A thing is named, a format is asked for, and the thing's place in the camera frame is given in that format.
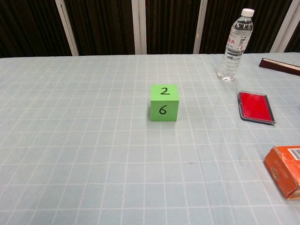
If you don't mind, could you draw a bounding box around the green cube with handwritten numbers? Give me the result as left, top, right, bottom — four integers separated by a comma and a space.
149, 83, 180, 122

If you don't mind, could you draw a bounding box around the light blue checked tablecloth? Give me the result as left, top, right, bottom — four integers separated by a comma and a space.
0, 52, 300, 225

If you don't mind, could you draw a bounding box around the clear plastic water bottle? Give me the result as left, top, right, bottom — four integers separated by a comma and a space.
217, 8, 255, 82

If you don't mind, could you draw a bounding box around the red ink pad case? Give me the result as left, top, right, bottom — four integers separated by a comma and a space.
237, 90, 277, 126

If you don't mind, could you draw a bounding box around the dark red slim long box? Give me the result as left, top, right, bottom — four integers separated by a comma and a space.
259, 58, 300, 76

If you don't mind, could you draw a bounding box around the orange cardboard box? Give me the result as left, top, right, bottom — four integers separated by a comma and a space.
264, 145, 300, 200

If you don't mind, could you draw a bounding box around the white partition frame post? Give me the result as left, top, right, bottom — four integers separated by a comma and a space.
193, 0, 209, 54
55, 0, 80, 56
272, 0, 300, 53
131, 0, 147, 55

